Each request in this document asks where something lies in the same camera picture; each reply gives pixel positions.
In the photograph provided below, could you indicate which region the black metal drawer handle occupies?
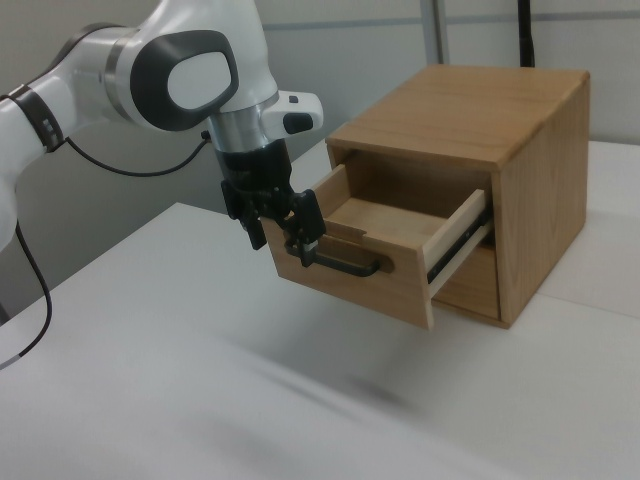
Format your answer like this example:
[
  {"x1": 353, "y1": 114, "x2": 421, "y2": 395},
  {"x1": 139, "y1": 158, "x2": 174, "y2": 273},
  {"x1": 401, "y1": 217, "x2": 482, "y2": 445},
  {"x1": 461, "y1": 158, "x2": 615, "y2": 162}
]
[{"x1": 284, "y1": 243, "x2": 394, "y2": 278}]

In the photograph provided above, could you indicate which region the grey partition post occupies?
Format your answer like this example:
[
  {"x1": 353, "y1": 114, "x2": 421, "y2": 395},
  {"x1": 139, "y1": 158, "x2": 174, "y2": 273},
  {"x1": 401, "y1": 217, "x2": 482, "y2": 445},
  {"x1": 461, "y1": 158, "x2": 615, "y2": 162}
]
[{"x1": 426, "y1": 0, "x2": 452, "y2": 66}]

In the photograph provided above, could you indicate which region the black stand pole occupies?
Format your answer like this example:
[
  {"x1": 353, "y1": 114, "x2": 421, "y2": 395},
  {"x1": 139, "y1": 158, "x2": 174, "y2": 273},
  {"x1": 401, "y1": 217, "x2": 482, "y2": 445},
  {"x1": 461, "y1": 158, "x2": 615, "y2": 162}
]
[{"x1": 516, "y1": 0, "x2": 540, "y2": 67}]

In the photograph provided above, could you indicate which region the black metal drawer slide rail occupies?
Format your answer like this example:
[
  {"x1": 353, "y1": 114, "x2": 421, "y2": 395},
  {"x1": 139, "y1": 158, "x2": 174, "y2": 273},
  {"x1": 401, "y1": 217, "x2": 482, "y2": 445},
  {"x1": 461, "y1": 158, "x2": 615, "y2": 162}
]
[{"x1": 426, "y1": 212, "x2": 494, "y2": 287}]

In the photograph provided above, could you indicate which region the wooden cabinet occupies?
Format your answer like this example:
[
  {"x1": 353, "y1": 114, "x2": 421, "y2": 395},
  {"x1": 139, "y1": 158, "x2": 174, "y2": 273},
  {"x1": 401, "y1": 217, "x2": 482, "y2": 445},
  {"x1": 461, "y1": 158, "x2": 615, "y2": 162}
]
[{"x1": 325, "y1": 63, "x2": 591, "y2": 330}]

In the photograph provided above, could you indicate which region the black cable strap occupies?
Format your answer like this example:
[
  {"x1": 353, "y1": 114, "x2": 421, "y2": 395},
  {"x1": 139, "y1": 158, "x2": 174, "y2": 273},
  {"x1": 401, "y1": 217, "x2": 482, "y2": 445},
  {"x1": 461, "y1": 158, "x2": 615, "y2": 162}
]
[{"x1": 9, "y1": 85, "x2": 66, "y2": 151}]

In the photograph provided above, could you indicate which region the wooden drawer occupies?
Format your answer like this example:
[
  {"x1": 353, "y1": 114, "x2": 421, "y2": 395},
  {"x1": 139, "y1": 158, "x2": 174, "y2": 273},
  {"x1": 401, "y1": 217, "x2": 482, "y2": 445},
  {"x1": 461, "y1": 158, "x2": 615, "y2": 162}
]
[{"x1": 260, "y1": 162, "x2": 494, "y2": 331}]

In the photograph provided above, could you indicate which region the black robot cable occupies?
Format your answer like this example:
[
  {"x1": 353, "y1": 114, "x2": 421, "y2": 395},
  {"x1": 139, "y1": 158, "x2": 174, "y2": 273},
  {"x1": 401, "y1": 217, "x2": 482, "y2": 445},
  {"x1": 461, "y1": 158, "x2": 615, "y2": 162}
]
[{"x1": 0, "y1": 130, "x2": 211, "y2": 370}]

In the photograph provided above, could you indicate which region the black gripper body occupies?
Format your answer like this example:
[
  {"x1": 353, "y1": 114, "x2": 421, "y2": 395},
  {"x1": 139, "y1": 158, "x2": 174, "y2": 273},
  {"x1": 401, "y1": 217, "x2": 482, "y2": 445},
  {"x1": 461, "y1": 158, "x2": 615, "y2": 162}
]
[{"x1": 215, "y1": 139, "x2": 294, "y2": 197}]

